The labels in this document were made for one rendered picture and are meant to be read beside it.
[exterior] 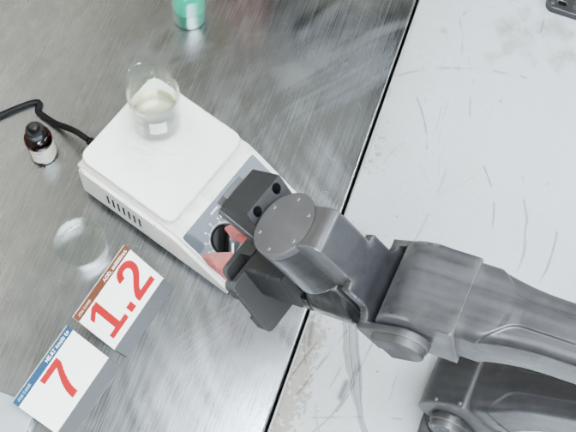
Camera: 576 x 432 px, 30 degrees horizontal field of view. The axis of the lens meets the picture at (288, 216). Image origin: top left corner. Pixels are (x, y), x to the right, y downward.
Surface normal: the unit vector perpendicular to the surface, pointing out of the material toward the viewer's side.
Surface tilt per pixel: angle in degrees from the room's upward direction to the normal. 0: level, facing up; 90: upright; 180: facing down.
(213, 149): 0
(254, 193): 41
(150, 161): 0
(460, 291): 17
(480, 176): 0
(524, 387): 46
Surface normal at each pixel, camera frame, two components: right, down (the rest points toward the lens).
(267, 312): 0.65, 0.17
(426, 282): -0.22, -0.46
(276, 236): -0.57, -0.54
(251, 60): 0.05, -0.36
